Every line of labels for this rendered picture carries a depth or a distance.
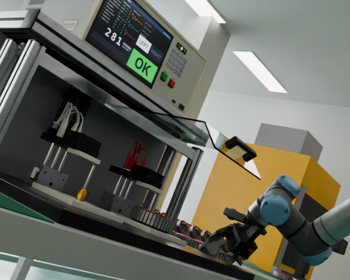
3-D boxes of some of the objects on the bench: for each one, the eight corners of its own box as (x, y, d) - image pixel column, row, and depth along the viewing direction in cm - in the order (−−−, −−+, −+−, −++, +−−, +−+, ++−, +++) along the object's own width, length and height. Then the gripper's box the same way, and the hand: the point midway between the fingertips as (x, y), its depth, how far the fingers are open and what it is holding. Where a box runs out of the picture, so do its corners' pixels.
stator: (236, 271, 137) (240, 259, 138) (209, 260, 132) (214, 249, 132) (215, 261, 147) (219, 250, 147) (189, 251, 141) (194, 240, 142)
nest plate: (122, 224, 96) (124, 218, 96) (70, 205, 85) (73, 199, 85) (81, 205, 106) (84, 200, 106) (30, 186, 95) (33, 181, 95)
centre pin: (85, 202, 96) (90, 190, 96) (78, 200, 94) (83, 188, 95) (79, 200, 97) (84, 188, 97) (73, 198, 95) (78, 186, 96)
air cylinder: (126, 220, 124) (134, 202, 124) (108, 214, 118) (116, 194, 119) (114, 215, 127) (122, 197, 128) (96, 208, 121) (104, 190, 122)
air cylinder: (59, 196, 106) (69, 174, 107) (34, 186, 101) (44, 164, 102) (48, 191, 109) (58, 170, 110) (23, 181, 104) (33, 160, 105)
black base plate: (252, 283, 112) (255, 274, 113) (56, 223, 66) (63, 208, 66) (130, 227, 144) (133, 220, 144) (-60, 160, 97) (-55, 150, 98)
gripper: (240, 219, 123) (196, 266, 130) (284, 239, 131) (241, 282, 138) (230, 199, 130) (189, 245, 137) (273, 219, 139) (233, 261, 145)
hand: (213, 256), depth 140 cm, fingers closed on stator, 13 cm apart
